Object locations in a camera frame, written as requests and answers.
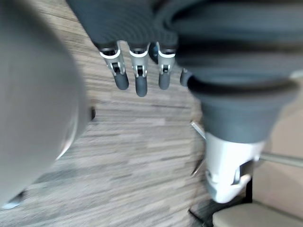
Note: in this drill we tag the silver robot leg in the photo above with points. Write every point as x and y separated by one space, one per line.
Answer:
35 94

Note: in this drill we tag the thin metal furniture leg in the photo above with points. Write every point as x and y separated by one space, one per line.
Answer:
198 168
198 129

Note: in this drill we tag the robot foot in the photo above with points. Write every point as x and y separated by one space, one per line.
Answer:
13 202

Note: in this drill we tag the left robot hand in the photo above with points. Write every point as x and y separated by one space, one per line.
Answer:
232 71

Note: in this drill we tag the grey metal bar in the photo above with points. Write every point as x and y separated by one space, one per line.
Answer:
284 159

